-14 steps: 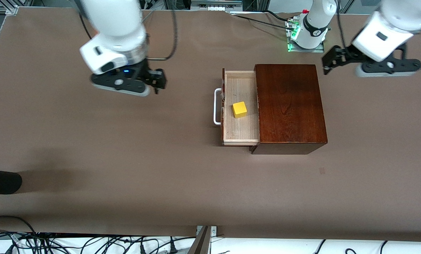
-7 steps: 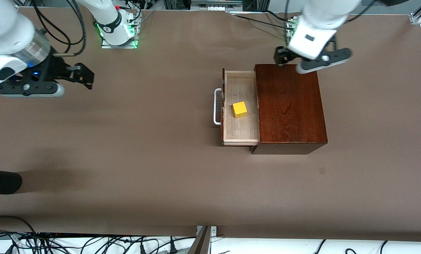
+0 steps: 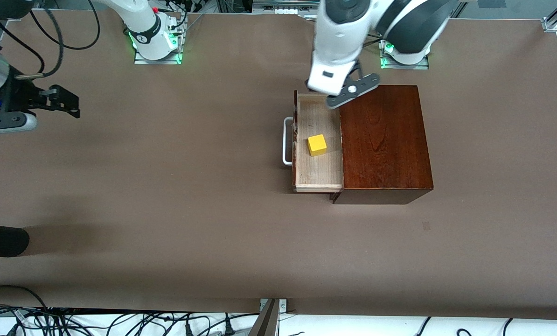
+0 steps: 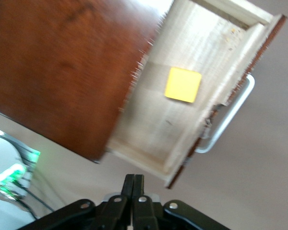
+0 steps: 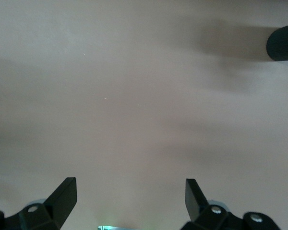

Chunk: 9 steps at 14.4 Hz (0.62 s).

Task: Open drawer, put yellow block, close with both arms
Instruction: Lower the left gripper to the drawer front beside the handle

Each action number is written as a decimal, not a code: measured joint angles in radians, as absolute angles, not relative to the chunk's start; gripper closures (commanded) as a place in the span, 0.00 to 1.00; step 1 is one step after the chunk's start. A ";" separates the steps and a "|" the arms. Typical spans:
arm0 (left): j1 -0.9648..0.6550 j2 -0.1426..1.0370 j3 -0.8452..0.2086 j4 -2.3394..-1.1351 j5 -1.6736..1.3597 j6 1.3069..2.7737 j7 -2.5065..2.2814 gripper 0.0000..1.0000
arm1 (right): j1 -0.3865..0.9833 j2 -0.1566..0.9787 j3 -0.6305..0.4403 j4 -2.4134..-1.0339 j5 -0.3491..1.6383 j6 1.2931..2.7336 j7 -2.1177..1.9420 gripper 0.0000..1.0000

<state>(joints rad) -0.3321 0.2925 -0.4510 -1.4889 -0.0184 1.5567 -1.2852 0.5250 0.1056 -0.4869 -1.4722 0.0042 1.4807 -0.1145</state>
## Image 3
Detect aluminium profile post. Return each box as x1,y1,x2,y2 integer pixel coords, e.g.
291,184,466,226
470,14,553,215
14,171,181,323
248,299,288,336

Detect brown table cover sheet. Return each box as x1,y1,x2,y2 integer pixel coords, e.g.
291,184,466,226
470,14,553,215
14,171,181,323
0,9,557,321

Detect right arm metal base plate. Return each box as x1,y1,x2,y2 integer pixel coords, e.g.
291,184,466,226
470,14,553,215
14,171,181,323
134,21,186,65

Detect white metal drawer handle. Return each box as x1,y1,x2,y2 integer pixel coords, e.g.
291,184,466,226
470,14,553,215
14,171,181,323
283,116,298,166

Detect white power strip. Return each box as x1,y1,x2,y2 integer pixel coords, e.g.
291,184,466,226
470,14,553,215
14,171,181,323
253,0,321,14

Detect black looping cable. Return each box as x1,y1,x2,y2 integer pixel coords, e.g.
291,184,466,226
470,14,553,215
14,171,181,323
29,0,101,50

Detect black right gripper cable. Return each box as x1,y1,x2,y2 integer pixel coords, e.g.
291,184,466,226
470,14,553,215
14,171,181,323
0,7,64,79

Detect tangled black cables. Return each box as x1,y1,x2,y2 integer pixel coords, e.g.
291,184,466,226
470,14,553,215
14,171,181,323
0,303,260,336

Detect black arched cable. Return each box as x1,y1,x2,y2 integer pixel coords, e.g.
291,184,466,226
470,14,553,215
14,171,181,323
0,285,48,311

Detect black cylindrical object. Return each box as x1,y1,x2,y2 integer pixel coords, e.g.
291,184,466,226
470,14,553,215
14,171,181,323
0,223,30,258

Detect light wood drawer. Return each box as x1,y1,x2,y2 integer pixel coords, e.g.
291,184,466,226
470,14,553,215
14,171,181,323
292,90,344,194

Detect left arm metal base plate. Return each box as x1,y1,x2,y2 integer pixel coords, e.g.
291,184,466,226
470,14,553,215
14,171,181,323
380,42,431,70

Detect dark brown wooden cabinet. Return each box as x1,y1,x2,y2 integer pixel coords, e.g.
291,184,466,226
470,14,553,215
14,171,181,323
331,84,434,205

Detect yellow wooden block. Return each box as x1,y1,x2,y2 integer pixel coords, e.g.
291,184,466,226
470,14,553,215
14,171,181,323
307,134,327,157

